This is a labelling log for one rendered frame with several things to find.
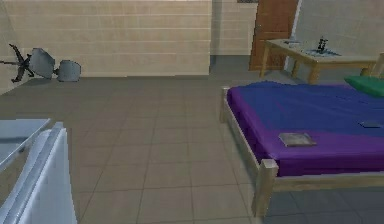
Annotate grey book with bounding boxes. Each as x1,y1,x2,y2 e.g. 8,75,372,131
278,132,318,148

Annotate purple blue wooden bed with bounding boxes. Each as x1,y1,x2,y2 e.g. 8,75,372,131
218,80,384,219

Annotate brown wooden room door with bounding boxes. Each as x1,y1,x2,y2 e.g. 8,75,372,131
248,0,300,72

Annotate light wooden table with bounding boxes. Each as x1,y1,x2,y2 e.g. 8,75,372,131
259,38,384,85

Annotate overturned grey office chair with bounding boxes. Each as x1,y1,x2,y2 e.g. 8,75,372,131
0,43,82,84

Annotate green pillow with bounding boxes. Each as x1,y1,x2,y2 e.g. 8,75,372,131
343,75,384,99

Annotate small dark grey phone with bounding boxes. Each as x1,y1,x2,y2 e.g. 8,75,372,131
358,120,383,129

